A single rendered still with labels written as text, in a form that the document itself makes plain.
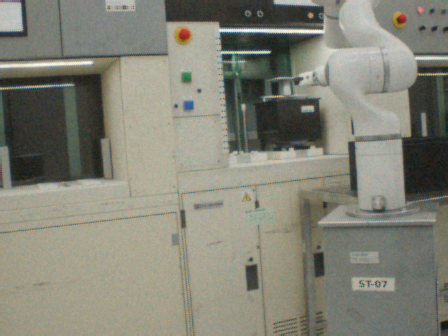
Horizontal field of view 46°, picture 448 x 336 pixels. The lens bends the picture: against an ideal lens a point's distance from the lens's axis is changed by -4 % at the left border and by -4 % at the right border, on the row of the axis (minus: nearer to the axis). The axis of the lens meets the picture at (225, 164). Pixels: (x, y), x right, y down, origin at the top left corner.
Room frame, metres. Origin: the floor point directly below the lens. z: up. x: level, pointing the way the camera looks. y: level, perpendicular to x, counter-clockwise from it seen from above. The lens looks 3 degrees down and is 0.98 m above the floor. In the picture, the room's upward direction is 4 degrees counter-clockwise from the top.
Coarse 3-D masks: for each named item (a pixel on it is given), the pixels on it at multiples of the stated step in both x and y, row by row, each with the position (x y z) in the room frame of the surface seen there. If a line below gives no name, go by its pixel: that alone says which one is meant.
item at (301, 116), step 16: (272, 80) 2.37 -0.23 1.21; (288, 80) 2.37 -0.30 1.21; (272, 96) 2.35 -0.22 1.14; (288, 96) 2.37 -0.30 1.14; (304, 96) 2.41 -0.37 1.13; (256, 112) 2.43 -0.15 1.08; (272, 112) 2.28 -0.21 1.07; (288, 112) 2.27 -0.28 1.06; (304, 112) 2.30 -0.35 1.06; (272, 128) 2.29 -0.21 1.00; (288, 128) 2.27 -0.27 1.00; (304, 128) 2.30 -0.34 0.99; (320, 128) 2.32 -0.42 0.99; (272, 144) 2.38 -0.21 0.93
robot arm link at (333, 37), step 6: (324, 12) 1.84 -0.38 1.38; (324, 18) 1.86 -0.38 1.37; (330, 18) 1.82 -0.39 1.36; (336, 18) 1.81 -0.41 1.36; (324, 24) 1.87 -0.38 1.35; (330, 24) 1.84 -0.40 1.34; (336, 24) 1.83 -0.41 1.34; (324, 30) 1.89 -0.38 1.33; (330, 30) 1.85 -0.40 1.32; (336, 30) 1.85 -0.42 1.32; (324, 36) 1.90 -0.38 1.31; (330, 36) 1.87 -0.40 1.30; (336, 36) 1.86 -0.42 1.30; (342, 36) 1.86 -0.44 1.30; (330, 42) 1.89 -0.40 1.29; (336, 42) 1.88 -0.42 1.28; (342, 42) 1.88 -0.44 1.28; (330, 48) 1.91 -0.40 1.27; (336, 48) 1.90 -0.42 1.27; (342, 48) 1.91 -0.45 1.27; (348, 48) 1.93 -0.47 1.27
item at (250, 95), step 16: (272, 0) 2.03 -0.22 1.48; (176, 32) 1.90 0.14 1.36; (224, 80) 2.92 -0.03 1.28; (240, 80) 2.89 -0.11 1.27; (256, 80) 2.99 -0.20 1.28; (192, 96) 1.91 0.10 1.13; (256, 96) 2.99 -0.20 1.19; (256, 128) 2.99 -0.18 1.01; (256, 144) 2.98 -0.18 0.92; (192, 192) 1.90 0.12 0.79; (272, 208) 2.01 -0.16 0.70; (256, 224) 1.98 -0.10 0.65
